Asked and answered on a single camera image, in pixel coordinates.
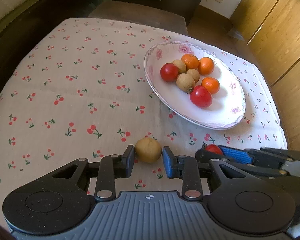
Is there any light wooden wardrobe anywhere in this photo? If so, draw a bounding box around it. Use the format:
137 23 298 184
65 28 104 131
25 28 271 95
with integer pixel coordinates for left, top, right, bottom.
230 0 300 153

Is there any large orange tangerine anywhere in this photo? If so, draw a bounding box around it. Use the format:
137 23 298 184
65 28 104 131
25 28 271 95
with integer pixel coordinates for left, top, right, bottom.
201 77 220 94

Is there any red tomato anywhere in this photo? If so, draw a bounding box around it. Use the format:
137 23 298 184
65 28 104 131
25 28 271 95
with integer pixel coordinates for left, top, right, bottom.
189 85 212 109
204 144 223 155
160 63 179 82

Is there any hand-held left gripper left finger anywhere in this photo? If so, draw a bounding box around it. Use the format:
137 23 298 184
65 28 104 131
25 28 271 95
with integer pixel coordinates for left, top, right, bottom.
27 144 136 203

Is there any cherry-print tablecloth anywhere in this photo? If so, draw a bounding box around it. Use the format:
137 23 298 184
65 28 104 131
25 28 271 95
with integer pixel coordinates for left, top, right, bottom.
0 17 288 205

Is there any white floral-rimmed plate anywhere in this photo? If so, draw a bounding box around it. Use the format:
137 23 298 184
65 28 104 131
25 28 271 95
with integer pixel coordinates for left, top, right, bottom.
143 40 246 130

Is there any bed with floral blanket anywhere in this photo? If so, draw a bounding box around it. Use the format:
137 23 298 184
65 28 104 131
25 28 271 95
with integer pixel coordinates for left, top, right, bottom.
0 0 113 105

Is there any brown low stool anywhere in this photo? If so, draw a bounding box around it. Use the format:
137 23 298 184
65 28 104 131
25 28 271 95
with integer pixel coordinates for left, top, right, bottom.
89 0 189 35

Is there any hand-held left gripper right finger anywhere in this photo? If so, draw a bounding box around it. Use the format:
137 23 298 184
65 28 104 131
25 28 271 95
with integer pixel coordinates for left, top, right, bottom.
162 146 272 201

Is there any brown longan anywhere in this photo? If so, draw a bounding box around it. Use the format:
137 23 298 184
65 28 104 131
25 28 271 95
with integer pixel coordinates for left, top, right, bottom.
186 69 200 83
171 59 187 73
135 137 162 163
176 73 193 92

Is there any small orange tangerine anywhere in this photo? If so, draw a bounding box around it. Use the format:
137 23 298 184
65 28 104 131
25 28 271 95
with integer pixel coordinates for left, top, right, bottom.
181 54 200 70

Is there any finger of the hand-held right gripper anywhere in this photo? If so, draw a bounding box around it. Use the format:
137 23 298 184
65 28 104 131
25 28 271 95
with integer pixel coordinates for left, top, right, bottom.
218 145 300 167
195 149 294 179

